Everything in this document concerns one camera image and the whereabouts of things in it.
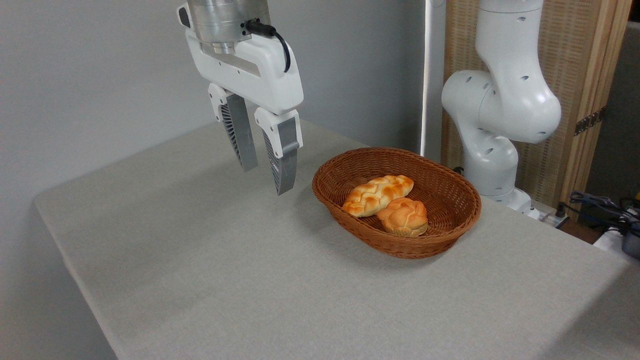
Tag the white power strip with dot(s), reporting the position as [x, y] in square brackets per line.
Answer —
[550, 220]

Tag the grey tablecloth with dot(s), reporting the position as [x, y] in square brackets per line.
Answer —
[250, 280]

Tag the grey device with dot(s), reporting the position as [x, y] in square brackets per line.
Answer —
[632, 245]

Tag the wooden folding screen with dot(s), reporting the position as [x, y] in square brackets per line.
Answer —
[570, 60]

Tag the brown wicker basket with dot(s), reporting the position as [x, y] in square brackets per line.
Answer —
[445, 200]

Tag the long braided bread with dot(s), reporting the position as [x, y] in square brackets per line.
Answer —
[375, 195]

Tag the white vertical pole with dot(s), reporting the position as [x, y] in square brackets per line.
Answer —
[426, 75]

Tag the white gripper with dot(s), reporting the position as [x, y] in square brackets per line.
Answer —
[270, 75]

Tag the dark metal screen hinge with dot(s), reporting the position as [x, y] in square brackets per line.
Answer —
[590, 121]

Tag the round bread roll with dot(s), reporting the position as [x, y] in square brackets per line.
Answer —
[404, 217]

